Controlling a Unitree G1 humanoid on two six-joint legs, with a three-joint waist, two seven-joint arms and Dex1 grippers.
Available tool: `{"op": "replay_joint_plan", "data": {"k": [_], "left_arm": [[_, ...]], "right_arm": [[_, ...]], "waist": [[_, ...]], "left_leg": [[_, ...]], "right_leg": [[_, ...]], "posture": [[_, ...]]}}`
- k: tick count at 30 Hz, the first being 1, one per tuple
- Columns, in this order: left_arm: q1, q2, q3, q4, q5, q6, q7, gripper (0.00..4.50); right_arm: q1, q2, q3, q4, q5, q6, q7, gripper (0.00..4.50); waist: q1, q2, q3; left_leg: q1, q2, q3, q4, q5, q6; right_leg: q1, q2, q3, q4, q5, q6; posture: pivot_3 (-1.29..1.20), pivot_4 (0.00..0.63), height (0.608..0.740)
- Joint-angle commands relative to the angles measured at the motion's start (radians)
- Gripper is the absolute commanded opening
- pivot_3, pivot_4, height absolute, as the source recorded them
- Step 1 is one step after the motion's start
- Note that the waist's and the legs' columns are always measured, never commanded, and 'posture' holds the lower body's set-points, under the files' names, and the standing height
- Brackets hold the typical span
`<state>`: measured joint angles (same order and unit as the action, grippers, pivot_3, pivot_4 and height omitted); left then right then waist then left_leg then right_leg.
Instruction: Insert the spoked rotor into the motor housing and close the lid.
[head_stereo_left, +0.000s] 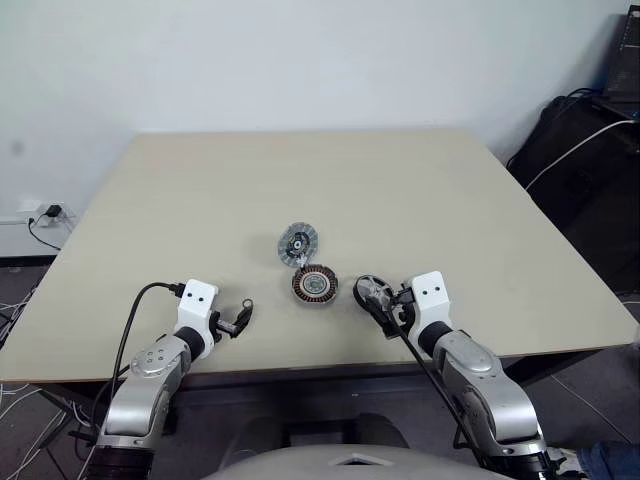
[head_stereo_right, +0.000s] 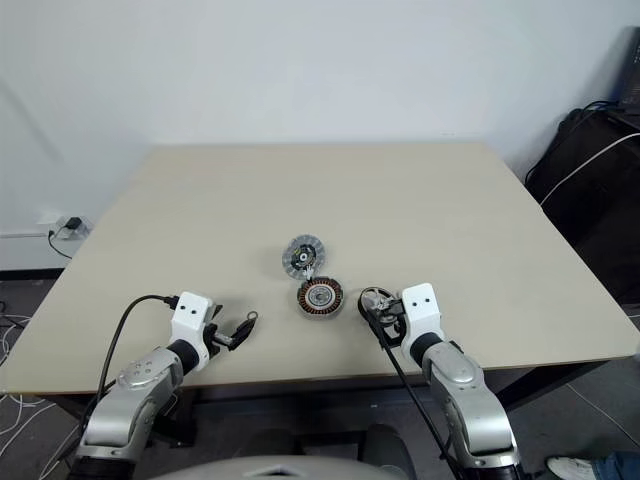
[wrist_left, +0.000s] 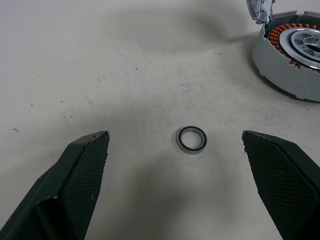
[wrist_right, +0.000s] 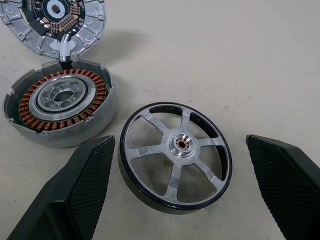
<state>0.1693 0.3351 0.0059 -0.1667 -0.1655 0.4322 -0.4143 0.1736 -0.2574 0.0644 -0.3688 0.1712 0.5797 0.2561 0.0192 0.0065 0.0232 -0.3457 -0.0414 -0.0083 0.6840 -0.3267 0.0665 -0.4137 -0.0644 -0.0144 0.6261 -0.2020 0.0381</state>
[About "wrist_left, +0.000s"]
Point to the round grey metal flange disc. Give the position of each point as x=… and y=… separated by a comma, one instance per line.
x=257, y=10

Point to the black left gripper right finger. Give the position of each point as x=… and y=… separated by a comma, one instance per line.
x=282, y=180

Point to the grey motor housing copper windings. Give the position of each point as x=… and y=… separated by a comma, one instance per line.
x=267, y=57

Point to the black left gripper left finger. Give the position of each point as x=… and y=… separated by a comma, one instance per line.
x=62, y=190

